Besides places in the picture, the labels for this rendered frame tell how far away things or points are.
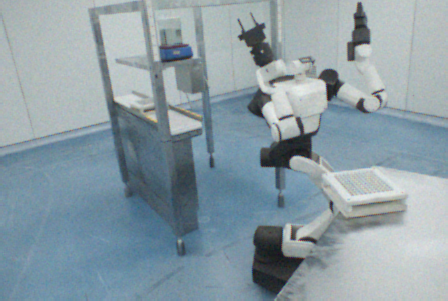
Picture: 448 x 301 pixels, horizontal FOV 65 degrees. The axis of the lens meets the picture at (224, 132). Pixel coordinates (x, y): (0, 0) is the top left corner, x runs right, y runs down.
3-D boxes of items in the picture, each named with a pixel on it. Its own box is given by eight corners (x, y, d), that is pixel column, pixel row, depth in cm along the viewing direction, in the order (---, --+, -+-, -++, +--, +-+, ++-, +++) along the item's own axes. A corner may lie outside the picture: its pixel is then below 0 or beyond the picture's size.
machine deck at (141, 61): (202, 63, 233) (202, 57, 232) (149, 72, 214) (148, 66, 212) (162, 57, 282) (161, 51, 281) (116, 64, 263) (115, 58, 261)
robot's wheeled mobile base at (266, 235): (248, 301, 208) (245, 254, 196) (260, 245, 255) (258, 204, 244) (365, 314, 192) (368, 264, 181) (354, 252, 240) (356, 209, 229)
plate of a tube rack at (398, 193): (408, 198, 134) (409, 193, 133) (346, 206, 132) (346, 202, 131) (375, 170, 157) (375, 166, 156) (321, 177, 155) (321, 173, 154)
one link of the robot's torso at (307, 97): (252, 136, 201) (249, 74, 189) (297, 123, 217) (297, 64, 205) (287, 152, 177) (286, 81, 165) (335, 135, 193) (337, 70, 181)
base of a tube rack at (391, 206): (407, 210, 136) (407, 204, 135) (345, 218, 134) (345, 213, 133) (374, 181, 159) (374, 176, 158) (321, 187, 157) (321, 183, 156)
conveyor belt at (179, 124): (202, 129, 247) (201, 122, 245) (169, 138, 234) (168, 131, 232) (132, 98, 354) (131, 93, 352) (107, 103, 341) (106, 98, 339)
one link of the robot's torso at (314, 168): (342, 224, 196) (282, 167, 192) (339, 207, 212) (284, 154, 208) (364, 208, 190) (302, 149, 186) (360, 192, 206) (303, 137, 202)
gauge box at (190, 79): (205, 91, 239) (202, 61, 233) (192, 94, 234) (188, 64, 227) (189, 87, 257) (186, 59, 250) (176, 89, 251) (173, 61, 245)
